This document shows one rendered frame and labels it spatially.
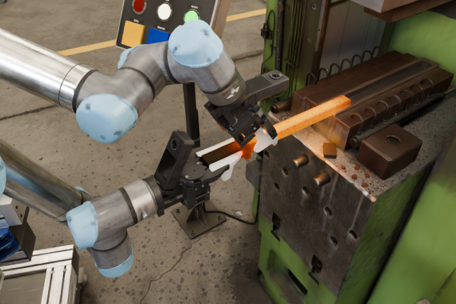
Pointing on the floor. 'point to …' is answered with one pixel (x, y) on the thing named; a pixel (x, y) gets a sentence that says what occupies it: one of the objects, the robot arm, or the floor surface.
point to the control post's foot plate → (207, 219)
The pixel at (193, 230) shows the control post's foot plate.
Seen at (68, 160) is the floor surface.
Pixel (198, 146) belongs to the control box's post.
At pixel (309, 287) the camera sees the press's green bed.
